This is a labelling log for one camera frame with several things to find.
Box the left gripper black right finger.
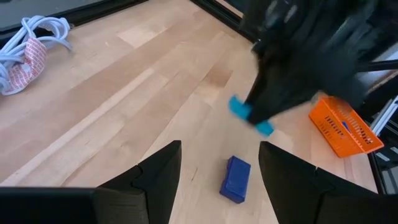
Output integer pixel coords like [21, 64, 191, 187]
[258, 141, 398, 224]

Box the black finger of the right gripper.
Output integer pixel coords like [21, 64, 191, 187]
[244, 57, 284, 124]
[259, 73, 321, 124]

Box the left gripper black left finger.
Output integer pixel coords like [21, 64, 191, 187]
[0, 139, 183, 224]

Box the cyan framed display tag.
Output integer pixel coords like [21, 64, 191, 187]
[228, 95, 275, 137]

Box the orange plastic basket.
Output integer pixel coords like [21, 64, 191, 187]
[308, 95, 385, 159]

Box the dark blue box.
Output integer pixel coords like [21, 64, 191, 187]
[219, 155, 252, 204]

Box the silver aluminium profile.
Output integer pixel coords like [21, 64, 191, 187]
[369, 95, 398, 135]

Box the red white paper tag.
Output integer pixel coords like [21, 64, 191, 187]
[1, 37, 48, 96]

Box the white power cord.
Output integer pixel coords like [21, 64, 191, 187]
[0, 15, 73, 94]

